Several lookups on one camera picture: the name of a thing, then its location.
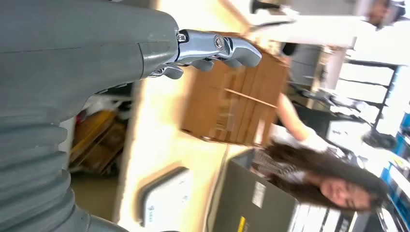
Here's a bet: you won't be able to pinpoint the wooden card organizer box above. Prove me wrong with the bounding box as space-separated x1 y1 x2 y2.
180 31 291 147

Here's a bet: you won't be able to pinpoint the person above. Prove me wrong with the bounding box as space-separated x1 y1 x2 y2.
365 0 408 29
249 93 390 214

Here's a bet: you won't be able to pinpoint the grey card reader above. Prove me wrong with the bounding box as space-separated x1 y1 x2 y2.
136 166 195 229

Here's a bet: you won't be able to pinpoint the blue boxes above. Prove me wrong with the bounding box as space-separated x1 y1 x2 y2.
380 112 410 225

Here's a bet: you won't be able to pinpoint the white cabinet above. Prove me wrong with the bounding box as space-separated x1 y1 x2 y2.
248 13 364 49

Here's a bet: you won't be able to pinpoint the grey laptop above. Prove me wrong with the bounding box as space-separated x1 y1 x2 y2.
209 148 380 232

